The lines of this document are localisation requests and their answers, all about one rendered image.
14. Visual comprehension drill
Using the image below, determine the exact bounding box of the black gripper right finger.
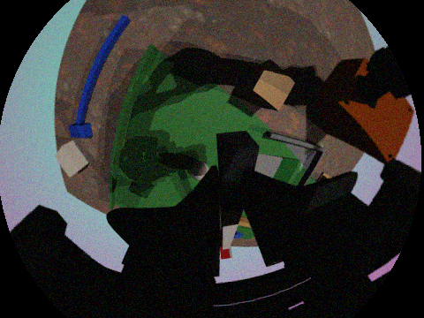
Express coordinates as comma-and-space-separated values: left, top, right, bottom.
244, 170, 358, 268

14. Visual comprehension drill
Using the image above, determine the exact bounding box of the white ball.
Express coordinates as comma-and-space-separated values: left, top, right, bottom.
190, 162, 209, 180

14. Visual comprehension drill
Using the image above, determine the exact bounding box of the large green mat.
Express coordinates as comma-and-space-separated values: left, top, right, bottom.
114, 52, 298, 208

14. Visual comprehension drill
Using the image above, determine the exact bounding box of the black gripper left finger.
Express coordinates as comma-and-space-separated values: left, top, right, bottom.
106, 165, 220, 276

